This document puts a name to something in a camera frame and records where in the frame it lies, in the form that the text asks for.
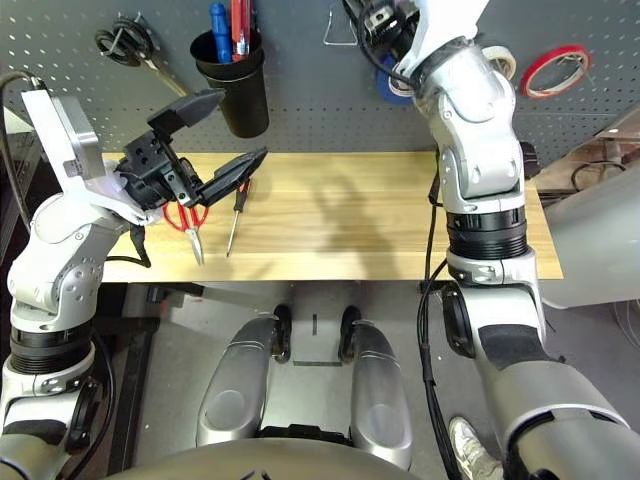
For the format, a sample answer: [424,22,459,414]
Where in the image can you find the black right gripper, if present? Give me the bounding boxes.
[342,0,419,51]

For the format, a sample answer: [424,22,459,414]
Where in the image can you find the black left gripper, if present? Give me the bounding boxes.
[122,88,269,211]

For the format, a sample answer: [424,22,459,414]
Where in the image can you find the orange black screwdriver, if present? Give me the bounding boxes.
[225,177,253,260]

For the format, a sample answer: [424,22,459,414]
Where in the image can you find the red handled scissors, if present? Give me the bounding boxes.
[162,199,209,266]

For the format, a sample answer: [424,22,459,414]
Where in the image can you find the white tape roll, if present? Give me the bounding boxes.
[482,45,517,79]

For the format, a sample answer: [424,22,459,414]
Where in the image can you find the grey metal pegboard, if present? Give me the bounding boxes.
[0,0,640,166]

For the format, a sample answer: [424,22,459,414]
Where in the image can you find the black plastic cup holder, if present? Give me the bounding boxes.
[189,28,271,140]

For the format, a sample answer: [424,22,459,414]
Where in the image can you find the blue tape roll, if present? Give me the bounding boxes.
[374,64,419,106]

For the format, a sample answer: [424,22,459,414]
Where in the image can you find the red tape roll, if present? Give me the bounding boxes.
[520,44,593,100]

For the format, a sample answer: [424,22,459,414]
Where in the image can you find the black left robot foot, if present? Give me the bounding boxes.
[272,303,293,364]

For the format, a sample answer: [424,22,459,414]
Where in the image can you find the black robot foot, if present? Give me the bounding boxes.
[338,304,362,364]
[272,303,293,364]

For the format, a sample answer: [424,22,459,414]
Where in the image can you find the black right robot foot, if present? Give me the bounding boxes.
[338,304,362,364]

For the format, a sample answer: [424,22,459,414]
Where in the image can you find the black tool case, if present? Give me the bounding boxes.
[519,141,539,181]

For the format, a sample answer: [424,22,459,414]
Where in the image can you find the silver double-prong peg hook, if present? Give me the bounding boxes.
[559,52,597,89]

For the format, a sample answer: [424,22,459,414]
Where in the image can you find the silver left robot leg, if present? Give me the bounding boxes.
[196,314,279,449]

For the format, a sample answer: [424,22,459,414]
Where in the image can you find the silver robot leg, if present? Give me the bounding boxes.
[196,314,279,449]
[349,319,414,471]

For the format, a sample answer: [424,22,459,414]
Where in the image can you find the silver right robot leg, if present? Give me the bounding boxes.
[349,319,414,471]

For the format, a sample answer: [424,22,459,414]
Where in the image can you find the grey robot torso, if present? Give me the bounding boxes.
[104,437,421,480]

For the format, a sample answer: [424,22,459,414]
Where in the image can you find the white bystander shoe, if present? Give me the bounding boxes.
[448,416,504,480]

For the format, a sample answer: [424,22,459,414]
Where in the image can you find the silver wire loop hook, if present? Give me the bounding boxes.
[323,4,359,47]

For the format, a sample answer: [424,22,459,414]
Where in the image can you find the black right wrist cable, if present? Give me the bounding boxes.
[357,27,426,91]

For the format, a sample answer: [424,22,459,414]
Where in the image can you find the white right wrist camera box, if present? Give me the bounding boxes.
[392,0,491,76]

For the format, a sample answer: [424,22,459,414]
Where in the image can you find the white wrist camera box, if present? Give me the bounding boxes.
[392,0,491,76]
[20,89,151,226]

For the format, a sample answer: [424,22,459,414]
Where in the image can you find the red handled screwdriver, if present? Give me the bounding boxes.
[229,0,254,62]

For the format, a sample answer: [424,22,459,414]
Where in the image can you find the blue handled screwdriver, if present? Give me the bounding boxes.
[208,2,234,65]

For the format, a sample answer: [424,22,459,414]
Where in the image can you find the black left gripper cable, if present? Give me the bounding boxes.
[105,224,152,270]

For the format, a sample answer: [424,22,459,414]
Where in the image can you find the black handled scissors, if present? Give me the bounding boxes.
[94,14,189,99]

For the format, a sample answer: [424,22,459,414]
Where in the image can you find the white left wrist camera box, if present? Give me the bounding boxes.
[20,89,151,226]

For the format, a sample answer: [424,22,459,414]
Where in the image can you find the black coiled floor cable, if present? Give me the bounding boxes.
[571,160,626,194]

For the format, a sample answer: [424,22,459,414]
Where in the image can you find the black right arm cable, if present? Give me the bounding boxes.
[416,149,464,480]

